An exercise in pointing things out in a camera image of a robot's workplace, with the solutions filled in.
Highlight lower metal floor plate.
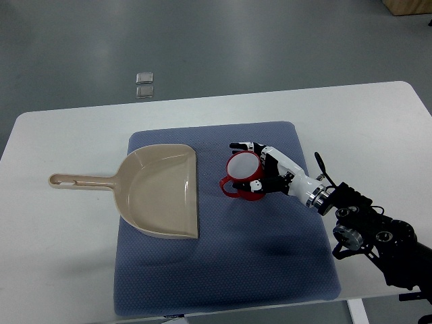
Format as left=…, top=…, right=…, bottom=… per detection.
left=136, top=85, right=154, bottom=99

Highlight blue grey mat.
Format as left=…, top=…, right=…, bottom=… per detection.
left=113, top=121, right=341, bottom=316

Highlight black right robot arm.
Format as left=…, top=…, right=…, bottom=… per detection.
left=315, top=152, right=431, bottom=302

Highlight white table leg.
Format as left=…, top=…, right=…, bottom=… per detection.
left=347, top=298, right=369, bottom=324

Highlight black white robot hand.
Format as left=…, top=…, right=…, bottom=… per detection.
left=229, top=142, right=330, bottom=208

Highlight beige plastic dustpan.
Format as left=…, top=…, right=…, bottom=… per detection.
left=49, top=144, right=199, bottom=239

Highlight metal floor plate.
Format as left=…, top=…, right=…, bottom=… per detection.
left=136, top=72, right=154, bottom=84
left=136, top=85, right=154, bottom=99

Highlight upper metal floor plate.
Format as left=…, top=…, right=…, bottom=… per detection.
left=136, top=72, right=154, bottom=84

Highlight wooden box corner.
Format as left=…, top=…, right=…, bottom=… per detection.
left=382, top=0, right=431, bottom=16

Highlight red cup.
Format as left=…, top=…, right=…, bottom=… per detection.
left=219, top=151, right=265, bottom=201

